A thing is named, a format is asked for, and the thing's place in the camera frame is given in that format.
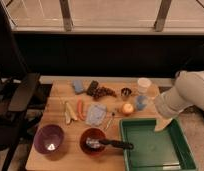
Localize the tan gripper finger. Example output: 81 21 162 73
154 118 171 132

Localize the black eraser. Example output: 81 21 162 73
86 81 98 96

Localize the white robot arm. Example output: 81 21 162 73
154 71 204 131

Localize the blue plastic cup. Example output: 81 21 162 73
135 95 148 111

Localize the white plastic cup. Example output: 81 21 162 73
137 78 152 94

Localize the small metal cup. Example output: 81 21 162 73
121 87 132 100

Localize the green plastic tray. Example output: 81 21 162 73
119 119 198 171

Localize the apple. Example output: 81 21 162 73
121 103 134 116

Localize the metal fork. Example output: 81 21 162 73
104 112 115 131

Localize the blue grey cloth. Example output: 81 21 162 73
85 104 107 126

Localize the red bowl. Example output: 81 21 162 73
79 128 105 156

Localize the purple grapes bunch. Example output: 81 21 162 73
93 87 116 100

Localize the orange carrot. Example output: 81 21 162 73
77 100 85 121

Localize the wooden table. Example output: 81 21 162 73
26 81 158 171

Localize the blue sponge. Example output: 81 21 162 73
72 80 85 94

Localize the purple bowl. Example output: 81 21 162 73
33 124 64 154

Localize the black office chair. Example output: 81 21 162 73
0 0 44 171

